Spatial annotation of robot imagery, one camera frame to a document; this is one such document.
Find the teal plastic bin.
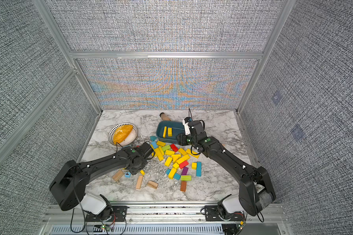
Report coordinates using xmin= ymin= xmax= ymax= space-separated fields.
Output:
xmin=156 ymin=120 xmax=185 ymax=144

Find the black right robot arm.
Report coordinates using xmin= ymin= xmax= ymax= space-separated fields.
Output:
xmin=176 ymin=117 xmax=276 ymax=220

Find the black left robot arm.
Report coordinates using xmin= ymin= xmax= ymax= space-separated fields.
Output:
xmin=49 ymin=143 xmax=154 ymax=211

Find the light blue flat block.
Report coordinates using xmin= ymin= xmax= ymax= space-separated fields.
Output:
xmin=151 ymin=141 xmax=158 ymax=149

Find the yellow block right end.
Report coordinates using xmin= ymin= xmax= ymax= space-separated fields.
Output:
xmin=186 ymin=149 xmax=200 ymax=159

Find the patterned white plate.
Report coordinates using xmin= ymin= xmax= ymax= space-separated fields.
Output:
xmin=108 ymin=123 xmax=138 ymax=146

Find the light blue letter cube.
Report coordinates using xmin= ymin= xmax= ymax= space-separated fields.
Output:
xmin=125 ymin=171 xmax=131 ymax=178

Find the red long block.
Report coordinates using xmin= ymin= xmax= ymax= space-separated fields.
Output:
xmin=170 ymin=144 xmax=178 ymax=152

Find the orange sesame bread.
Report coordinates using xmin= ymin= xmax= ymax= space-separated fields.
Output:
xmin=113 ymin=124 xmax=133 ymax=145

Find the natural wood block left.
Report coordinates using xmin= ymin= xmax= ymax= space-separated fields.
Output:
xmin=112 ymin=170 xmax=125 ymax=182

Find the natural wood block front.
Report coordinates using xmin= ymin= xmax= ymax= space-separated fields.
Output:
xmin=135 ymin=175 xmax=144 ymax=190

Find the red block lower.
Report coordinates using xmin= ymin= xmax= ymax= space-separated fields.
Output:
xmin=179 ymin=161 xmax=189 ymax=169

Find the teal long block right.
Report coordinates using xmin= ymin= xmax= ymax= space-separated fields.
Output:
xmin=196 ymin=162 xmax=202 ymax=177

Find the natural wood arch block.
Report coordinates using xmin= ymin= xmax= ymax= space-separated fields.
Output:
xmin=147 ymin=181 xmax=158 ymax=190

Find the yellow block front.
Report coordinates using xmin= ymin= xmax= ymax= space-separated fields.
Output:
xmin=167 ymin=168 xmax=177 ymax=179

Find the purple block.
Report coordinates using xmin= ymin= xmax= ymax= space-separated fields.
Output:
xmin=181 ymin=166 xmax=189 ymax=175

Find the spice jar with black cap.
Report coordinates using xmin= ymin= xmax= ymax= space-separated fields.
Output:
xmin=159 ymin=112 xmax=171 ymax=121

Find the lime green block front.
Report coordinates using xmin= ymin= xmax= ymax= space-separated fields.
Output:
xmin=180 ymin=175 xmax=192 ymax=181

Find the orange brown block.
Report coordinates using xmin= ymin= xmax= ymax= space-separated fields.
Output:
xmin=180 ymin=181 xmax=187 ymax=192

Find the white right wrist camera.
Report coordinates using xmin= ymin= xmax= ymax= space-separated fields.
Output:
xmin=182 ymin=117 xmax=192 ymax=136

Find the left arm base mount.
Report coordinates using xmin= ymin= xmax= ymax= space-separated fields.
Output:
xmin=85 ymin=206 xmax=128 ymax=222

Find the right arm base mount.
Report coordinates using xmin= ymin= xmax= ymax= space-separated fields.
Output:
xmin=201 ymin=205 xmax=246 ymax=222

